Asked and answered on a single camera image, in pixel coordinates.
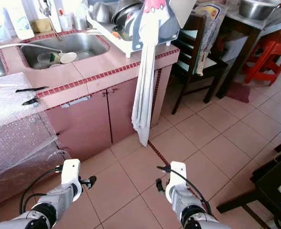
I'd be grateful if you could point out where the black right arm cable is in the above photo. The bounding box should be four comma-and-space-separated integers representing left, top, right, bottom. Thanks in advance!
157, 165, 213, 215

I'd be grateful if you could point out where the dark wooden chair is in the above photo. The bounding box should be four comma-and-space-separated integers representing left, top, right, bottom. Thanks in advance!
172, 13, 229, 116

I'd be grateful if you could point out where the yellow sponge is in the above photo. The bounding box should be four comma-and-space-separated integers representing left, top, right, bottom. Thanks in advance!
31, 18, 53, 34

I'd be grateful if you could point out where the dark steel pot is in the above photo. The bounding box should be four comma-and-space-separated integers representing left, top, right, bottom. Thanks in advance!
112, 0, 145, 27

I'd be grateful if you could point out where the red plastic stool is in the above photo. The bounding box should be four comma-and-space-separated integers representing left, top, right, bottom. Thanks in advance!
243, 30, 281, 86

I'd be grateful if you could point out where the white labelled bottle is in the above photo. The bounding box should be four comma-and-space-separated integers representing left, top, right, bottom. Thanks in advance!
8, 0, 36, 40

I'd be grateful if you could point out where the narrow pink cabinet door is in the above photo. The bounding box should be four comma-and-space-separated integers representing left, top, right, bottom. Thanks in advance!
108, 79, 142, 144

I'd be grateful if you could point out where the blue grey plastic tray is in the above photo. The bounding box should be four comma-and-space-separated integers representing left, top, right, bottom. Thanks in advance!
131, 0, 182, 41

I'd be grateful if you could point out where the large steel mixing bowl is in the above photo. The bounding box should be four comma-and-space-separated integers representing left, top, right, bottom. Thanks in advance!
238, 0, 281, 21

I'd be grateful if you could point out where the clear plastic cup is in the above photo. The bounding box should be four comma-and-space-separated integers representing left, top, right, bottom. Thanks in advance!
0, 12, 12, 43

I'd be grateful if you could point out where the dark wooden table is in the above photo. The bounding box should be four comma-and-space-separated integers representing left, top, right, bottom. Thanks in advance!
215, 5, 281, 100

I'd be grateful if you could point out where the clear bubble wrap sheet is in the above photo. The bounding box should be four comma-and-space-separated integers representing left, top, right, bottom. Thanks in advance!
0, 72, 65, 209

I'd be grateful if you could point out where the white hanging towel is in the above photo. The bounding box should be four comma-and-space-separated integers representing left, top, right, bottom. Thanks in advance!
132, 18, 166, 146

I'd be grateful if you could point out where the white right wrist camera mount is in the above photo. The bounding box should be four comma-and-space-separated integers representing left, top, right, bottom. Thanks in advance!
165, 161, 187, 202

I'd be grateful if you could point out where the small steel pot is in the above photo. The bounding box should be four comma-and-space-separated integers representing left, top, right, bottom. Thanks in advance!
91, 1, 113, 23

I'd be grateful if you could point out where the chrome sink faucet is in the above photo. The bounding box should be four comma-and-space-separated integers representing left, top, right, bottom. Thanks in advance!
40, 0, 62, 41

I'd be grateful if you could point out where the short black strap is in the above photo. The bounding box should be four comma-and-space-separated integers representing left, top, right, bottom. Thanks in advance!
22, 97, 39, 106

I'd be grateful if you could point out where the thick white hose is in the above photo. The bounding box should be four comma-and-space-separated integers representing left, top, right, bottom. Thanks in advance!
0, 43, 60, 54

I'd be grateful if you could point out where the wide pink cabinet door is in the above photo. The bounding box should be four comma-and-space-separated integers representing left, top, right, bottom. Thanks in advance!
46, 91, 112, 162

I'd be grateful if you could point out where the maroon floor mat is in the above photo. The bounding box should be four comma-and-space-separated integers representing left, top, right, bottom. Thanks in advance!
226, 82, 251, 103

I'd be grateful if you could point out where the small white bowl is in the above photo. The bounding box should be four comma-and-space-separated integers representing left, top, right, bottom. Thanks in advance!
59, 52, 78, 64

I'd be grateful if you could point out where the patterned plastic bag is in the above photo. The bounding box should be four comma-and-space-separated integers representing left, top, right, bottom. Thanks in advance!
195, 2, 227, 77

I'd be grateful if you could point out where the silver cabinet handle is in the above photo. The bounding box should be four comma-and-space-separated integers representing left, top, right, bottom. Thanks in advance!
62, 95, 91, 108

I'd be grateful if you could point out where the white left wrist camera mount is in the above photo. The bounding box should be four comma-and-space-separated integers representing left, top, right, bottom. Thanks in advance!
61, 159, 82, 201

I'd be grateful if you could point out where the grey cutting board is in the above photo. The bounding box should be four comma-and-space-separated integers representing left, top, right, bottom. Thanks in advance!
169, 0, 198, 29

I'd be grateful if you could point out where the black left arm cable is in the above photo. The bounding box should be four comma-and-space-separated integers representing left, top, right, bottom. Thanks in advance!
19, 166, 63, 215

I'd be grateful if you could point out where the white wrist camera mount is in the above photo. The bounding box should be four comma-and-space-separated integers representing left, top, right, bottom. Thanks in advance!
165, 161, 187, 202
61, 159, 82, 201

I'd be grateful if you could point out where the white dish rack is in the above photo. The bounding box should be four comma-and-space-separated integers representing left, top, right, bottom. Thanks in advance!
87, 10, 182, 59

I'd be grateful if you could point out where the steel cup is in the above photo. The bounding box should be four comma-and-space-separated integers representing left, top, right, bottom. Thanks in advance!
74, 14, 87, 31

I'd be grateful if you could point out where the clear drinking glass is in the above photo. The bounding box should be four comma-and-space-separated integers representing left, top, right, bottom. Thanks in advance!
38, 52, 60, 67

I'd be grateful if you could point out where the dark wooden furniture piece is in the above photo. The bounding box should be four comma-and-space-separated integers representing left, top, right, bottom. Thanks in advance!
217, 136, 281, 229

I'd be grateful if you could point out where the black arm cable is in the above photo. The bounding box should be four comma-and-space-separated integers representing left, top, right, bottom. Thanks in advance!
157, 165, 213, 215
19, 166, 63, 215

